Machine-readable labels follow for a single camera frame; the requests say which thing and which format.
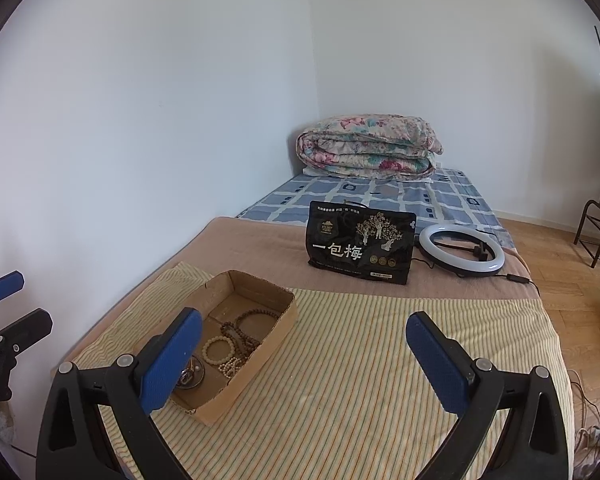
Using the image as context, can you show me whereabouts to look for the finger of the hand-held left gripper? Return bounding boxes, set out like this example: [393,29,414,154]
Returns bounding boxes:
[0,308,54,362]
[0,270,26,319]

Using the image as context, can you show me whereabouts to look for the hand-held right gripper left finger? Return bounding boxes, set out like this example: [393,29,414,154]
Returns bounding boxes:
[36,307,204,480]

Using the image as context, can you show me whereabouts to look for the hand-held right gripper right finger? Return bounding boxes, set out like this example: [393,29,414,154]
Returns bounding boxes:
[405,311,569,480]

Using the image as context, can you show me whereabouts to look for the white bead bracelet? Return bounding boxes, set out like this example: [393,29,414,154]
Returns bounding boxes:
[202,336,231,366]

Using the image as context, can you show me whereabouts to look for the brown wooden bead necklace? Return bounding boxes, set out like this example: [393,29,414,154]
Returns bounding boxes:
[218,308,284,379]

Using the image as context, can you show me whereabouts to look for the cardboard box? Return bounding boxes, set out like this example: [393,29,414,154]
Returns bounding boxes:
[130,270,299,427]

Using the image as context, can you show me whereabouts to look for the dark round metal ornament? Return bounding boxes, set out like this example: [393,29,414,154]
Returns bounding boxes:
[176,357,206,392]

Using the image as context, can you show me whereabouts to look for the yellow striped cloth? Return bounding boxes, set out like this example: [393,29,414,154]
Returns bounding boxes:
[72,261,576,480]

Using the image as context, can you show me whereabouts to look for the brown blanket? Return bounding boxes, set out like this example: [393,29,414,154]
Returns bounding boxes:
[50,216,546,377]

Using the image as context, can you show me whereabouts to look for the black snack bag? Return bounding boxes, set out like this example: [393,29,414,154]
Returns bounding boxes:
[306,200,418,286]

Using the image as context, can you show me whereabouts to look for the blue checked bed sheet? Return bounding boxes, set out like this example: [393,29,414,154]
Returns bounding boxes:
[235,167,519,252]

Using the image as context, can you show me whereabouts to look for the black metal coat rack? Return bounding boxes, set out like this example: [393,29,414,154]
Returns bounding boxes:
[574,25,600,269]

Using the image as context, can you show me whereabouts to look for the folded floral quilt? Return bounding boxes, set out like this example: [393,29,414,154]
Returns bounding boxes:
[296,114,445,181]

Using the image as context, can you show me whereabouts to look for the white ring light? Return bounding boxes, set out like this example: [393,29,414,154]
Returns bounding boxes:
[416,223,507,279]

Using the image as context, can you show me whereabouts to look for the black ring light cable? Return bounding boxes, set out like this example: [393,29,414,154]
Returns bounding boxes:
[410,257,544,294]

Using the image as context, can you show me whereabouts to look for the power strip with cables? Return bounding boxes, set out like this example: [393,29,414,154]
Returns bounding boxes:
[570,370,600,461]

